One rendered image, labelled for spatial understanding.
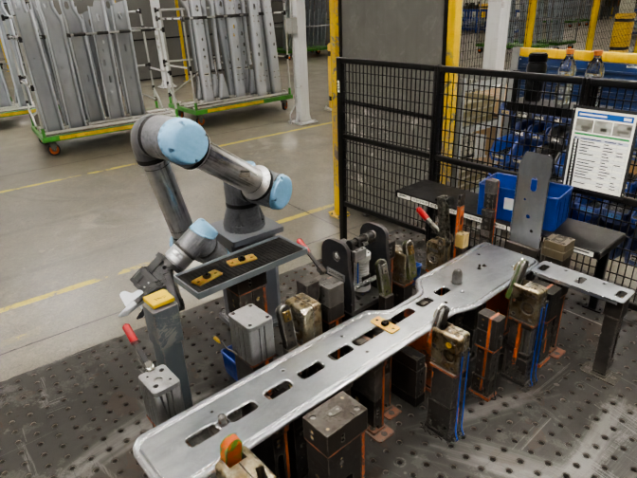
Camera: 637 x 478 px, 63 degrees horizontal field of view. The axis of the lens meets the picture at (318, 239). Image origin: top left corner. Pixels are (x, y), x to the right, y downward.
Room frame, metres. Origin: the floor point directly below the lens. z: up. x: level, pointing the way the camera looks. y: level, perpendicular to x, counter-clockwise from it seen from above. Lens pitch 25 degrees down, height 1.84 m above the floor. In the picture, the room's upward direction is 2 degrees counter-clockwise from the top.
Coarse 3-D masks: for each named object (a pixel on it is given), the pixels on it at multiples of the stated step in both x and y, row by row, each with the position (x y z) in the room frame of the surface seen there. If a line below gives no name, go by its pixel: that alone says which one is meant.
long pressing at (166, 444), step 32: (480, 256) 1.60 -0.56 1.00; (512, 256) 1.59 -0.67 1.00; (416, 288) 1.41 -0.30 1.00; (448, 288) 1.40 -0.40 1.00; (480, 288) 1.39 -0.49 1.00; (352, 320) 1.24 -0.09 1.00; (416, 320) 1.23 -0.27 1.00; (320, 352) 1.10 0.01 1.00; (352, 352) 1.10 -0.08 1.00; (384, 352) 1.09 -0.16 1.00; (256, 384) 0.99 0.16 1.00; (320, 384) 0.98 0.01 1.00; (192, 416) 0.89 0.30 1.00; (256, 416) 0.88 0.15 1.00; (288, 416) 0.88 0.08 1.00; (160, 448) 0.80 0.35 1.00; (192, 448) 0.80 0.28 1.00
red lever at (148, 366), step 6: (126, 324) 1.06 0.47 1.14; (126, 330) 1.05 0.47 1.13; (132, 330) 1.06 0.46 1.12; (132, 336) 1.04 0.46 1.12; (132, 342) 1.03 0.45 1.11; (138, 348) 1.02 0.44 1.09; (138, 354) 1.01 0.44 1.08; (144, 354) 1.01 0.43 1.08; (144, 360) 1.00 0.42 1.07; (150, 360) 1.00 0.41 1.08; (144, 366) 0.99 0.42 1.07; (150, 366) 0.99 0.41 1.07
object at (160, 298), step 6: (150, 294) 1.16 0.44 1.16; (156, 294) 1.16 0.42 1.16; (162, 294) 1.16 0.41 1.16; (168, 294) 1.16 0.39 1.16; (144, 300) 1.14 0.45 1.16; (150, 300) 1.13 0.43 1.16; (156, 300) 1.13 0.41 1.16; (162, 300) 1.13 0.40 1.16; (168, 300) 1.13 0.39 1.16; (156, 306) 1.11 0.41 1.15
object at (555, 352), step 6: (552, 282) 1.46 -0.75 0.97; (564, 288) 1.44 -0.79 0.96; (564, 294) 1.45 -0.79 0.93; (558, 306) 1.44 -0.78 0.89; (558, 312) 1.44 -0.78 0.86; (558, 318) 1.45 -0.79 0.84; (552, 324) 1.44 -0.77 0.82; (558, 324) 1.46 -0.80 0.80; (552, 330) 1.44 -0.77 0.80; (552, 336) 1.44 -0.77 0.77; (552, 342) 1.44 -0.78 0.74; (552, 348) 1.45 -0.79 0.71; (558, 348) 1.46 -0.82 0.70; (552, 354) 1.43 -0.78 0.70; (558, 354) 1.43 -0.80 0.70
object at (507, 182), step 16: (496, 176) 2.02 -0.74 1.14; (512, 176) 1.98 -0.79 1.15; (480, 192) 1.91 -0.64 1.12; (512, 192) 1.82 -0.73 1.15; (560, 192) 1.86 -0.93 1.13; (480, 208) 1.90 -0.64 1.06; (512, 208) 1.82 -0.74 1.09; (560, 208) 1.74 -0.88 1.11; (544, 224) 1.73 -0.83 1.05; (560, 224) 1.77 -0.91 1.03
